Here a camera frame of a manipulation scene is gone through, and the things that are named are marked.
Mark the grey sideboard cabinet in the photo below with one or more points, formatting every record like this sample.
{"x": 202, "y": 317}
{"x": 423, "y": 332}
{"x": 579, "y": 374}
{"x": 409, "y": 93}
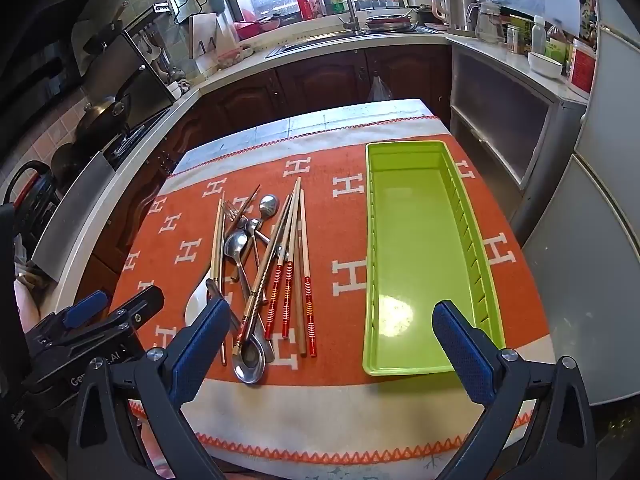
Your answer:
{"x": 495, "y": 110}

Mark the black frying pan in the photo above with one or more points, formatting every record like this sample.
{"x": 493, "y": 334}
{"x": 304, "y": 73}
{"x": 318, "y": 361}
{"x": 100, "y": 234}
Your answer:
{"x": 102, "y": 115}

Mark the metal fork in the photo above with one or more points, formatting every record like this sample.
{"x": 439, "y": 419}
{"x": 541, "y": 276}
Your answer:
{"x": 231, "y": 210}

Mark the red basin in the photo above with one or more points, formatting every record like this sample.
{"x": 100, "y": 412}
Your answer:
{"x": 250, "y": 28}

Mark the hanging plastic bag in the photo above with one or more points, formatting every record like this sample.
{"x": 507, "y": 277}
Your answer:
{"x": 380, "y": 90}

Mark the white plastic bottle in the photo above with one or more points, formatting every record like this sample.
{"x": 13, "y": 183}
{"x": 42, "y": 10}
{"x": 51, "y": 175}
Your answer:
{"x": 538, "y": 35}

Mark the black range hood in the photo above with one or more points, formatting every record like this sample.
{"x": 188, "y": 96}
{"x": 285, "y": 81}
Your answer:
{"x": 35, "y": 70}

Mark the small glass jar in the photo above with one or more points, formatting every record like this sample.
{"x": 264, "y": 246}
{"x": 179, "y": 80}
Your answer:
{"x": 513, "y": 40}

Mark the orange patterned blanket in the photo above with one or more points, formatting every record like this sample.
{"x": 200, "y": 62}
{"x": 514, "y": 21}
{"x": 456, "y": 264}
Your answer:
{"x": 320, "y": 220}

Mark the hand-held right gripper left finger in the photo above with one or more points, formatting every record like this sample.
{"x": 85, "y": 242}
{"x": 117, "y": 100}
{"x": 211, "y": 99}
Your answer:
{"x": 197, "y": 345}

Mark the red canister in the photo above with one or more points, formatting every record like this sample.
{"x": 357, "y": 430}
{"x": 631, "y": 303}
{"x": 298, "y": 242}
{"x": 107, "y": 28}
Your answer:
{"x": 582, "y": 67}

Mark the grey refrigerator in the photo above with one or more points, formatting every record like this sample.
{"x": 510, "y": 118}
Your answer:
{"x": 600, "y": 235}

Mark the white kitchen countertop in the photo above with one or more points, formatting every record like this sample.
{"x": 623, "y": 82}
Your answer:
{"x": 325, "y": 49}

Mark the glass jug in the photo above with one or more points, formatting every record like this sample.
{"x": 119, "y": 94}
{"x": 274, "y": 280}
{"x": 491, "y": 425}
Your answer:
{"x": 489, "y": 22}

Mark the dark cooking pot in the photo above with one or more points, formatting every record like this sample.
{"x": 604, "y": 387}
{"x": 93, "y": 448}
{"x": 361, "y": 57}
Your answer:
{"x": 65, "y": 160}

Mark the pink plastic container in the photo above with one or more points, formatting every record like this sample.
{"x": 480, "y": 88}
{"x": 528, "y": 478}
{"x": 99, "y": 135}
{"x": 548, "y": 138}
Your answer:
{"x": 230, "y": 56}

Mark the dark brown chopstick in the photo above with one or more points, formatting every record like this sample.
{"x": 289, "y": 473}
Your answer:
{"x": 250, "y": 202}

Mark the stack of dishes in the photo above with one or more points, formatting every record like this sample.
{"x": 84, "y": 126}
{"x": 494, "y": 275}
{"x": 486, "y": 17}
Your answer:
{"x": 390, "y": 22}

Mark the black pot with red trim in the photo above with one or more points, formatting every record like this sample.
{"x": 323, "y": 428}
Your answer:
{"x": 27, "y": 185}

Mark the small metal spoon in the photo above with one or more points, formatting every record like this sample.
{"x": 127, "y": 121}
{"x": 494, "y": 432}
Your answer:
{"x": 253, "y": 225}

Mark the stainless steel stove shield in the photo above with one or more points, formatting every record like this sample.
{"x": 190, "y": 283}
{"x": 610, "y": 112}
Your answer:
{"x": 145, "y": 75}
{"x": 75, "y": 220}

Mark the green box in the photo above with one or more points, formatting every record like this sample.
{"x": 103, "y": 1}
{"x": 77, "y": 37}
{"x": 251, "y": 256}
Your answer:
{"x": 522, "y": 27}

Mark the chrome kitchen faucet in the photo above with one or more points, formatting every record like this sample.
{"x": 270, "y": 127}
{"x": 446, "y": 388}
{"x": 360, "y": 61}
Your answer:
{"x": 350, "y": 5}

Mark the medium metal spoon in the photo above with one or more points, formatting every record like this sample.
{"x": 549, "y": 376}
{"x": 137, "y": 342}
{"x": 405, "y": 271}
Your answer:
{"x": 236, "y": 249}

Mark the green plastic tray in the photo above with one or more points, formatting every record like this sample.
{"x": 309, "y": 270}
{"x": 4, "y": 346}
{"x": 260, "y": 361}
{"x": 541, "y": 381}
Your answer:
{"x": 415, "y": 240}

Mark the white bowl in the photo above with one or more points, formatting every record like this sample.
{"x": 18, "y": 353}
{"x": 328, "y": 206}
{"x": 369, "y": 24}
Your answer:
{"x": 545, "y": 65}

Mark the white cutting board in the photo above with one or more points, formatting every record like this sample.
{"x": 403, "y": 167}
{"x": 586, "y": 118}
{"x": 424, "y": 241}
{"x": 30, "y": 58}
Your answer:
{"x": 202, "y": 35}

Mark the gas stove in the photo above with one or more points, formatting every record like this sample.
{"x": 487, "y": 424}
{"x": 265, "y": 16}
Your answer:
{"x": 125, "y": 145}

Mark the steel kitchen sink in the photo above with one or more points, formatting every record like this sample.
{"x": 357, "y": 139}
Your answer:
{"x": 320, "y": 41}

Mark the white spoon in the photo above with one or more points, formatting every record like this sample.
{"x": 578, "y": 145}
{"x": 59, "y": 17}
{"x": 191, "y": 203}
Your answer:
{"x": 196, "y": 305}

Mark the brown kitchen base cabinets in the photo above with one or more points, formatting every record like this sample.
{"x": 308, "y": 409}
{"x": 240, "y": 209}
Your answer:
{"x": 300, "y": 85}

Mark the white steel kettle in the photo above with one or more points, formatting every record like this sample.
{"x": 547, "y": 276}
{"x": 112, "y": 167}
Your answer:
{"x": 455, "y": 5}

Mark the large metal spoon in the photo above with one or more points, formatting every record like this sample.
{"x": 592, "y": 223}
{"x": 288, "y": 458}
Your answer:
{"x": 249, "y": 365}

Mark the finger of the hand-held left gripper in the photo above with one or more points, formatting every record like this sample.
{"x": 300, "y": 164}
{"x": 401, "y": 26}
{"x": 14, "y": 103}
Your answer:
{"x": 87, "y": 307}
{"x": 142, "y": 302}

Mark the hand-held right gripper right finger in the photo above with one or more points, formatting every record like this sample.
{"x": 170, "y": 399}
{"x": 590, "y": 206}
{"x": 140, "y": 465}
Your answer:
{"x": 465, "y": 347}

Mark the red spray bottle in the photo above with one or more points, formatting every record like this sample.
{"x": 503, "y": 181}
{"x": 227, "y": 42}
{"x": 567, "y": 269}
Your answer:
{"x": 301, "y": 2}

